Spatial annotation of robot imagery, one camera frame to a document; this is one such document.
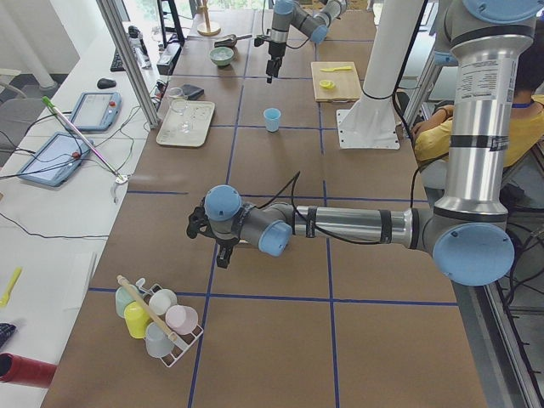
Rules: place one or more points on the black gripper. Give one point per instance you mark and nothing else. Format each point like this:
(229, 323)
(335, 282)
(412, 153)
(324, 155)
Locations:
(274, 52)
(223, 246)

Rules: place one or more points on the light blue paper cup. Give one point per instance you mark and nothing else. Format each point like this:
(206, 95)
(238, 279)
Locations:
(272, 119)

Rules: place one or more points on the white plastic cup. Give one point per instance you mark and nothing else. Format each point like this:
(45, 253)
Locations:
(162, 300)

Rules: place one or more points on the pink plastic cup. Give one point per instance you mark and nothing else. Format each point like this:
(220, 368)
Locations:
(182, 319)

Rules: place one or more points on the yellow plastic cup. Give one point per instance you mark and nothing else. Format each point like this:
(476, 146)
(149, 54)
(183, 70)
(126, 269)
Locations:
(136, 320)

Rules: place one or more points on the mint green plastic cup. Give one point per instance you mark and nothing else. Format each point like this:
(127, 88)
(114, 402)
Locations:
(122, 300)

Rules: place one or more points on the clear grey plastic cup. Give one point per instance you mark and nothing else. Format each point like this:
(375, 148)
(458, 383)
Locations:
(157, 343)

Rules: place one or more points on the green bowl of ice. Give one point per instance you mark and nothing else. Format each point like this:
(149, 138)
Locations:
(222, 56)

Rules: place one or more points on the stainless steel ice scoop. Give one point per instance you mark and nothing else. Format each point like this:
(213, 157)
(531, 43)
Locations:
(230, 41)

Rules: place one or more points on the bamboo cutting board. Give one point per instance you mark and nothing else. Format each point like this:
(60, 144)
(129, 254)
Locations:
(347, 82)

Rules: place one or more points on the yellow plastic knife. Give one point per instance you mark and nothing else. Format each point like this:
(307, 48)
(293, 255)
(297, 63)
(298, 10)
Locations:
(337, 68)

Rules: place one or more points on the dark grey folded cloth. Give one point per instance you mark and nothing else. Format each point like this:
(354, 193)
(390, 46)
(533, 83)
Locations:
(191, 92)

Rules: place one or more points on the round wooden stand base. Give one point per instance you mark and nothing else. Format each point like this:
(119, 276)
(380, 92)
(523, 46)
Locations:
(207, 28)

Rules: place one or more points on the cream bear print tray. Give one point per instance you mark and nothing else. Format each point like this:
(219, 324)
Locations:
(199, 114)

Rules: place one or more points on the clear wine glass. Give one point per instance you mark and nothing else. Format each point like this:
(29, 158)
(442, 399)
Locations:
(179, 105)

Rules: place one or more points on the black keyboard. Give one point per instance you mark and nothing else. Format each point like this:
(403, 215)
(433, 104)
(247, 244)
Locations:
(116, 64)

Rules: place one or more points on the black computer mouse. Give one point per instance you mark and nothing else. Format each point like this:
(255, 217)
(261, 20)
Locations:
(105, 83)

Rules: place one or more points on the person in yellow shirt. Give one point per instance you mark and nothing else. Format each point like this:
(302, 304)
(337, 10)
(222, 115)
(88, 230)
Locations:
(496, 110)

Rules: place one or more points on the blue teach pendant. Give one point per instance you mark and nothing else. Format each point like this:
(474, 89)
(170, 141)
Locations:
(96, 111)
(55, 161)

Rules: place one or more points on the red cylinder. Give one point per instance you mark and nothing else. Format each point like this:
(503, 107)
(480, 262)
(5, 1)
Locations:
(24, 371)

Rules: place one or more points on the white wire cup rack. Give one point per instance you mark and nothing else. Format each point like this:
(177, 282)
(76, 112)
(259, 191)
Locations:
(142, 294)

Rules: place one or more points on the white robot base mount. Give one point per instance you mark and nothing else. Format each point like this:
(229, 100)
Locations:
(370, 123)

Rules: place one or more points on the aluminium frame post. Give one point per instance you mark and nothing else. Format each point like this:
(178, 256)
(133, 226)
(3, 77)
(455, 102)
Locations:
(113, 22)

